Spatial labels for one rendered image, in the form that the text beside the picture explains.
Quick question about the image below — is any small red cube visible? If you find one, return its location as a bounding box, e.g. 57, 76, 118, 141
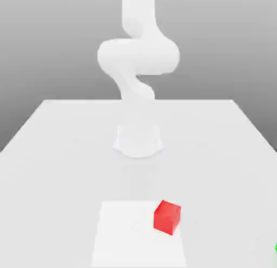
153, 199, 182, 236

